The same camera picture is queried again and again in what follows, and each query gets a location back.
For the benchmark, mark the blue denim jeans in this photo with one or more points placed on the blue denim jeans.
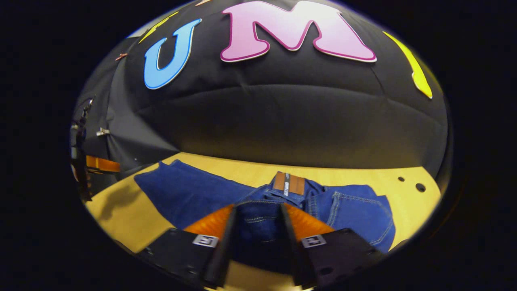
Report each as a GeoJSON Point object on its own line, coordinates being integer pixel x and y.
{"type": "Point", "coordinates": [181, 190]}

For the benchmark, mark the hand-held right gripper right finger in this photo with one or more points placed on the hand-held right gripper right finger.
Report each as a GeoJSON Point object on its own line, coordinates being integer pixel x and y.
{"type": "Point", "coordinates": [293, 250]}

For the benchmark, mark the copper spring clip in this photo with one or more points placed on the copper spring clip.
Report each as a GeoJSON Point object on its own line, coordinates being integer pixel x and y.
{"type": "Point", "coordinates": [121, 56]}

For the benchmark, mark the silver metal clamp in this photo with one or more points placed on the silver metal clamp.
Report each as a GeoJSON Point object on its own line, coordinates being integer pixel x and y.
{"type": "Point", "coordinates": [102, 131]}

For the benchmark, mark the black backdrop cloth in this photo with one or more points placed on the black backdrop cloth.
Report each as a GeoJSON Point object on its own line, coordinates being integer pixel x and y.
{"type": "Point", "coordinates": [282, 113]}

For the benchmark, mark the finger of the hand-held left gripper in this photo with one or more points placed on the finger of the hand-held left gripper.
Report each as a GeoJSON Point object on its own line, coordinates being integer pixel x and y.
{"type": "Point", "coordinates": [103, 164]}

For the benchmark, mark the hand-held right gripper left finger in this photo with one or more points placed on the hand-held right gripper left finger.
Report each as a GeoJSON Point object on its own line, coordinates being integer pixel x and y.
{"type": "Point", "coordinates": [220, 246]}

